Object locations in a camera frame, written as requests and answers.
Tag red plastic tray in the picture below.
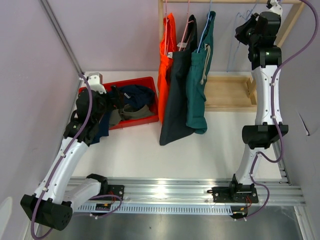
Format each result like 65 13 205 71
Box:
92 76 159 131

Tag blue hanger of navy shorts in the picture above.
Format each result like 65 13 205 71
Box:
226 10 252 72

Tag wooden clothes rack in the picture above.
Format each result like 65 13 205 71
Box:
156 0 311 113

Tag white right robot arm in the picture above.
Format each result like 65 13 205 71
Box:
228 11 289 202

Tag teal green shorts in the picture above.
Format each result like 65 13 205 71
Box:
186 22 215 135

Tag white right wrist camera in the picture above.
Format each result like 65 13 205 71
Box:
266 0 283 16

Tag pink hanger of grey shorts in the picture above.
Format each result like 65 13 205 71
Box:
177 0 195 52

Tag slotted grey cable duct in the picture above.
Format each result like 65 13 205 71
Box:
75 203 233 216

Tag pink hanger of orange shorts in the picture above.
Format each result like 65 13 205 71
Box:
162 0 177 60

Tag dark grey shorts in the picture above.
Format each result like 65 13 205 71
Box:
159 14 198 146

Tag aluminium mounting rail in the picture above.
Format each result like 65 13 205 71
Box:
64 176 307 207

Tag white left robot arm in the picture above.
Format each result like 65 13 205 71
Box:
20 85 124 231

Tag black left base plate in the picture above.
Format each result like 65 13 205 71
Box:
98 184 125 202

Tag light blue wire hanger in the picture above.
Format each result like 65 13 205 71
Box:
243 0 260 19

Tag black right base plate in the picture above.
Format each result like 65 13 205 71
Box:
206 185 259 204

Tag olive green shorts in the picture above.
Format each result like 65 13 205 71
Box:
108 104 155 128

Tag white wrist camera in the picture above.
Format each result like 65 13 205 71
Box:
78 72 107 95
266 0 283 16

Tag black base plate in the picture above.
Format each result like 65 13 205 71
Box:
206 185 259 204
98 184 125 202

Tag orange shorts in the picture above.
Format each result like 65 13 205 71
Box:
157 13 177 125

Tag navy blue shorts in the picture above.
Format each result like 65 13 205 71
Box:
92 84 155 144

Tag blue hanger of teal shorts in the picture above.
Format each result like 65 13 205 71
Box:
196 0 216 54

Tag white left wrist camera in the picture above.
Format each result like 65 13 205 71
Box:
78 72 107 95

